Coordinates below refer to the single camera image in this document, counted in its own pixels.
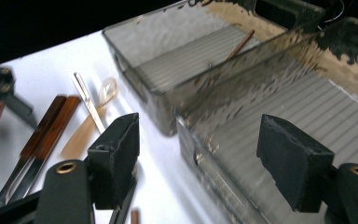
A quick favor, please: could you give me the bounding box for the wooden-handled steel fork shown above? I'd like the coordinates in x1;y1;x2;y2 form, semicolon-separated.
0;94;68;214

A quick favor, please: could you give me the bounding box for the black chopstick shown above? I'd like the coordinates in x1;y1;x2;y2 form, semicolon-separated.
108;175;138;224

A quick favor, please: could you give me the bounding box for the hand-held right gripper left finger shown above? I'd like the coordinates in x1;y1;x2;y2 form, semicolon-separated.
87;112;141;211

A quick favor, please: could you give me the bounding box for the translucent plastic spoon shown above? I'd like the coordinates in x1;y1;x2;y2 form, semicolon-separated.
60;77;119;161

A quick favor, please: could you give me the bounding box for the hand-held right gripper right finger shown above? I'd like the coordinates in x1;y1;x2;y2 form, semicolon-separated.
255;113;336;213

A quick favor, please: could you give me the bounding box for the steel spoon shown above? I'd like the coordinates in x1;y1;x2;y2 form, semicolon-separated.
72;72;107;134

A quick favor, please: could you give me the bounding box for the white table cover sheet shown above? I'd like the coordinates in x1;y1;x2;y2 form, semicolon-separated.
0;29;231;224

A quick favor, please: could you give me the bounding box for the translucent grey plastic bin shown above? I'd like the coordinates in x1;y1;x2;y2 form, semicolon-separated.
102;0;325;138
174;17;358;224

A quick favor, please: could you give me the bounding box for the wooden-handled steel knife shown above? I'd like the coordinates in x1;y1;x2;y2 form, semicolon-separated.
4;95;82;206

